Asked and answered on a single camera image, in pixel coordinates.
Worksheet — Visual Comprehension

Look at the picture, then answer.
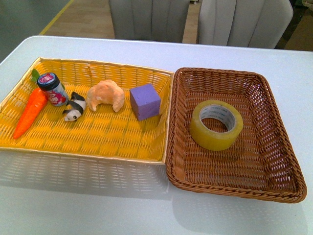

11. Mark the purple foam cube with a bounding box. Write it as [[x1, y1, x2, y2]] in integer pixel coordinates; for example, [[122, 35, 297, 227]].
[[130, 84, 161, 121]]

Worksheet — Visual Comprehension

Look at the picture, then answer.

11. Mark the right grey chair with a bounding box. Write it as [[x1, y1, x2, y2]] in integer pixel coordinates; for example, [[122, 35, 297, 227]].
[[197, 0, 293, 49]]

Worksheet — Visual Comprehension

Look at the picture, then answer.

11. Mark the yellow woven basket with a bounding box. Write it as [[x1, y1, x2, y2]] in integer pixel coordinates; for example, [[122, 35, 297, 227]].
[[0, 57, 174, 164]]

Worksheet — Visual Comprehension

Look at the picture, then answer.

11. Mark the clear yellow tape roll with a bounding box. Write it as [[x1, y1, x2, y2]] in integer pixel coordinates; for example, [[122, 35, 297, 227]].
[[189, 100, 243, 151]]

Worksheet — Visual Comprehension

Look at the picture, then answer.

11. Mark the toy panda figure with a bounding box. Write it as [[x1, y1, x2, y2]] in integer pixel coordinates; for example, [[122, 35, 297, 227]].
[[62, 92, 87, 121]]

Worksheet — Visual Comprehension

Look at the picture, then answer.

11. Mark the left grey chair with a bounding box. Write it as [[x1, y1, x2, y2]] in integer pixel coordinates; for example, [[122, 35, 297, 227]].
[[109, 0, 189, 43]]

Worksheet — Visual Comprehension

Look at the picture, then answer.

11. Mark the small red label bottle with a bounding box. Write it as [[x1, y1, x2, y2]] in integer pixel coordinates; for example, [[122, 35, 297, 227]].
[[37, 72, 68, 107]]

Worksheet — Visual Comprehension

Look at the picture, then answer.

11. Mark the toy croissant bread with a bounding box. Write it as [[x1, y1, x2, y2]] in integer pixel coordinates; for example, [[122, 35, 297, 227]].
[[86, 80, 125, 113]]

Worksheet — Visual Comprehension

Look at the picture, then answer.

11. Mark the grey chair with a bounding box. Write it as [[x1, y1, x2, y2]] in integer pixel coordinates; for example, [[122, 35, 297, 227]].
[[197, 0, 293, 49], [109, 0, 189, 43]]

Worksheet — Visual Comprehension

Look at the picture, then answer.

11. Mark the orange toy carrot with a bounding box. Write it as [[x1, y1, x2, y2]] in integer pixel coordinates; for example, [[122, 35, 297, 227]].
[[13, 69, 48, 140]]

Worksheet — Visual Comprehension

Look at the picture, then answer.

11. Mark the brown wicker basket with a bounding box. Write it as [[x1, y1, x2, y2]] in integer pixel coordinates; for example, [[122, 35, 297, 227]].
[[166, 68, 307, 203]]

